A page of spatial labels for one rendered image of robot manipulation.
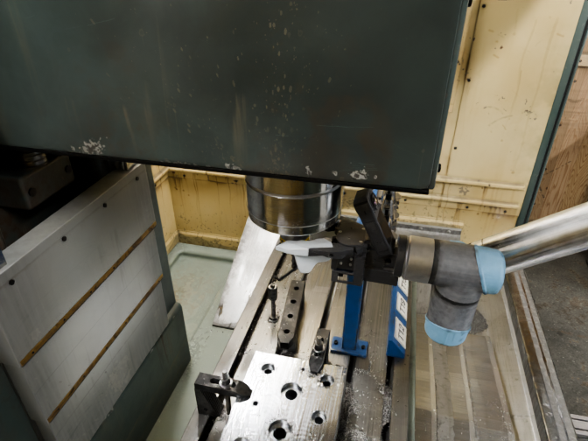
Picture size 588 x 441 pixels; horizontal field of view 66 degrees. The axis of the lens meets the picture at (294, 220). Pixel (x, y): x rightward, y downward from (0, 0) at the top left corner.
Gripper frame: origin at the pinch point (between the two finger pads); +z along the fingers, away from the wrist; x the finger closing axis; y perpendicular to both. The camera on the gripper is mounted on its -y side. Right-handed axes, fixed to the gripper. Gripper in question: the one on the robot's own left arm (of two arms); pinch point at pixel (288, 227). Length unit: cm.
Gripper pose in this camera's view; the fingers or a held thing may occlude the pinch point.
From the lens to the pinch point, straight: 77.8
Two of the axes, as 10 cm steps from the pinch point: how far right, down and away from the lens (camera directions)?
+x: 2.3, -5.1, 8.3
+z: -9.7, -1.5, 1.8
